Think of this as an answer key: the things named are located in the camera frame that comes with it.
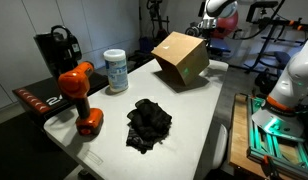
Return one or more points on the brown cardboard box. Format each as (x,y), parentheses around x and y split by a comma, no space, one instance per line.
(182,57)

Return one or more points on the black crumpled cloth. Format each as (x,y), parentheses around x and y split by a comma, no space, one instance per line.
(149,124)

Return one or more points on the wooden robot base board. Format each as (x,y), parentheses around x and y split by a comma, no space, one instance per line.
(239,140)

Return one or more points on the black exercise bike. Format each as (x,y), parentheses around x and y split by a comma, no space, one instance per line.
(160,26)

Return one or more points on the orange cordless drill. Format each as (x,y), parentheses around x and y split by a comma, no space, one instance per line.
(74,85)

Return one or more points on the black weight bench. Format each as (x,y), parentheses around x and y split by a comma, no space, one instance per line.
(277,27)

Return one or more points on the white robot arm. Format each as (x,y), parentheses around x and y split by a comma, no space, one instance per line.
(292,85)

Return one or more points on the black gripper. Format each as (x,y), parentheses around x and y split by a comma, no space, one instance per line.
(209,23)

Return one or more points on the green lit aluminium frame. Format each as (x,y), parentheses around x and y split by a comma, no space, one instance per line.
(289,157)

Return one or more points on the white wipes canister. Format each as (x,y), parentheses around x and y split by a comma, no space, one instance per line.
(116,67)

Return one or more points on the red exercise ball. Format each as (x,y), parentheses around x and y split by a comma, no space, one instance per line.
(225,26)

